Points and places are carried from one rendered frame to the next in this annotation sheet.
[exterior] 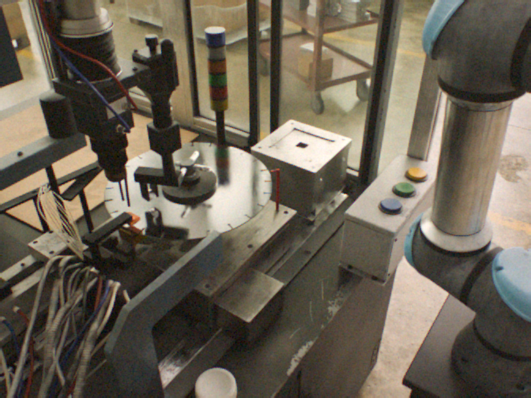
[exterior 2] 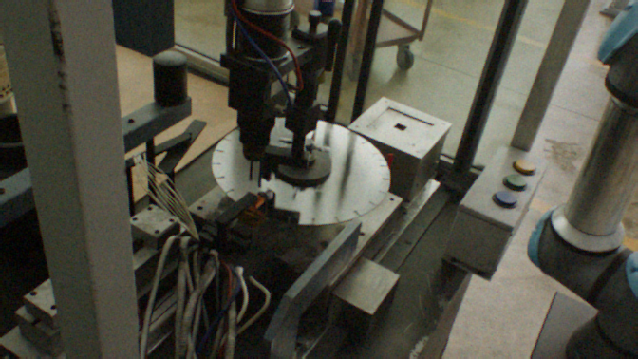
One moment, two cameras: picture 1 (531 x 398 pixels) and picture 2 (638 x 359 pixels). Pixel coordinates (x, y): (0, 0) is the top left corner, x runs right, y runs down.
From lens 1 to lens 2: 0.29 m
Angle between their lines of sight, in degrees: 7
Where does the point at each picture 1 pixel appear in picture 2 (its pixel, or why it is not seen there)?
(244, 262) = (359, 251)
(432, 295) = (490, 293)
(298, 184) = (398, 169)
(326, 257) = (427, 248)
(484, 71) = not seen: outside the picture
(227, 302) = (345, 292)
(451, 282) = (580, 281)
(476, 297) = (608, 296)
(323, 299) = (431, 293)
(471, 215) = (612, 216)
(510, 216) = not seen: hidden behind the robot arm
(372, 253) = (483, 247)
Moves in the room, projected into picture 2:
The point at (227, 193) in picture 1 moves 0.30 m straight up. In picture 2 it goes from (345, 178) to (373, 23)
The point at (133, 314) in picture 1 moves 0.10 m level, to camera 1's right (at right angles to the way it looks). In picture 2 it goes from (294, 302) to (367, 304)
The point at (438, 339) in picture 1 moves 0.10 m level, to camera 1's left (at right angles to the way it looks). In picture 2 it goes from (552, 338) to (499, 337)
